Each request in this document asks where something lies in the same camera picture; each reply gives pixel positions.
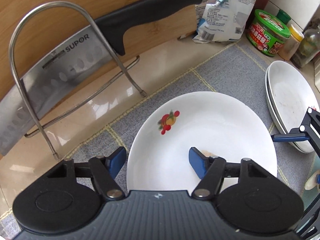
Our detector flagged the bamboo cutting board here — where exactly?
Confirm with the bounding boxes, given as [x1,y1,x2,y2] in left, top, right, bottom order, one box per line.
[1,0,196,95]

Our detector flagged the black handled kitchen knife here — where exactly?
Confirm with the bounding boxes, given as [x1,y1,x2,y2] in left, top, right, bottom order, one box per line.
[1,0,202,155]

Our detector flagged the red capped clear bottle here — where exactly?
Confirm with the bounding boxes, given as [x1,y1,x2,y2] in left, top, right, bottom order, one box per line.
[291,17,319,68]

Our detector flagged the gloved right hand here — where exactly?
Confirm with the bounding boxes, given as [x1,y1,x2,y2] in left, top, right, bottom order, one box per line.
[304,170,320,191]

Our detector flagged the grey blue checked towel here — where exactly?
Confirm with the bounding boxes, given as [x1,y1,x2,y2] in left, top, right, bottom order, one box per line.
[1,38,319,239]

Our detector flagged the green lidded sauce tub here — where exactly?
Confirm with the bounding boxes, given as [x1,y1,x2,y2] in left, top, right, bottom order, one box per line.
[246,9,291,57]

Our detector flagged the steel wire board rack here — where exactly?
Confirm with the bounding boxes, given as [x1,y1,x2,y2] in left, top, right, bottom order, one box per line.
[7,1,146,160]

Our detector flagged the yellow lidded spice jar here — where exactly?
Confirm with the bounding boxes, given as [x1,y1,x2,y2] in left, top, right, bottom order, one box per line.
[278,24,304,61]

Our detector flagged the white fruit plate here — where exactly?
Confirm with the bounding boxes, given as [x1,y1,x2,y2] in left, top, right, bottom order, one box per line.
[127,92,277,192]
[268,60,320,148]
[265,66,314,154]

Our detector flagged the green capped small jar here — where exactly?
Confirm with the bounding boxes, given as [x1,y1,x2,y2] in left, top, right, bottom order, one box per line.
[276,9,291,24]

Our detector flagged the white clipped food bag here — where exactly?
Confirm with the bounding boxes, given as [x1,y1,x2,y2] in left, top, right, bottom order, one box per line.
[193,0,257,43]

